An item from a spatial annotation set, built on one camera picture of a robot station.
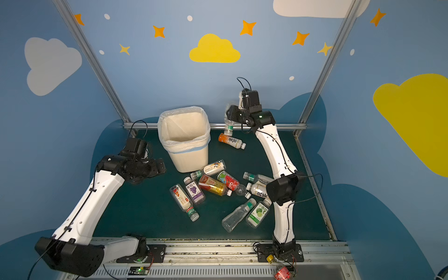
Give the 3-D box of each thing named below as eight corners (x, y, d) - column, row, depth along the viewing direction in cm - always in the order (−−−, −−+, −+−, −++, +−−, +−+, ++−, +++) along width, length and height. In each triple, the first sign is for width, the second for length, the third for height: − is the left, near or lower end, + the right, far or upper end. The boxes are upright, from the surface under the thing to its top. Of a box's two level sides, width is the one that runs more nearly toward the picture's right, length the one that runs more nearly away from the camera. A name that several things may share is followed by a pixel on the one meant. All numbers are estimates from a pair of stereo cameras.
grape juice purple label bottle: (194, 205, 88) (193, 204, 86) (182, 181, 97) (181, 179, 95) (206, 199, 90) (206, 197, 89) (193, 175, 99) (193, 173, 97)
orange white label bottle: (247, 198, 90) (247, 196, 88) (246, 182, 96) (246, 180, 94) (268, 198, 90) (269, 197, 89) (265, 183, 96) (266, 181, 94)
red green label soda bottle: (215, 177, 98) (215, 174, 95) (222, 171, 101) (222, 168, 98) (245, 201, 90) (246, 199, 87) (252, 194, 92) (253, 191, 90)
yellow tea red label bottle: (196, 186, 94) (195, 183, 91) (202, 177, 98) (202, 173, 95) (228, 201, 89) (228, 198, 86) (233, 191, 93) (234, 188, 90)
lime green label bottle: (244, 223, 84) (244, 221, 81) (257, 195, 93) (258, 193, 90) (260, 232, 81) (261, 231, 79) (272, 203, 90) (273, 201, 88)
